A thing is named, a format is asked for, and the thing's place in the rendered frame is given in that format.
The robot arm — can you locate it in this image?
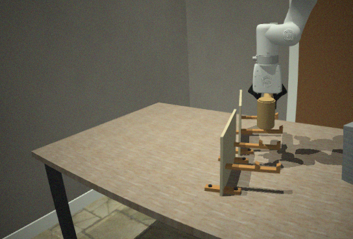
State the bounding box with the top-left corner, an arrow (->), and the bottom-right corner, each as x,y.
252,0 -> 317,64

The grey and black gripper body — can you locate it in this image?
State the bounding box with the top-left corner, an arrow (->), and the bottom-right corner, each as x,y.
253,63 -> 282,94

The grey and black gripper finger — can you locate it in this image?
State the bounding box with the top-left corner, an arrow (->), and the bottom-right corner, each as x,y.
273,84 -> 287,102
248,85 -> 261,100

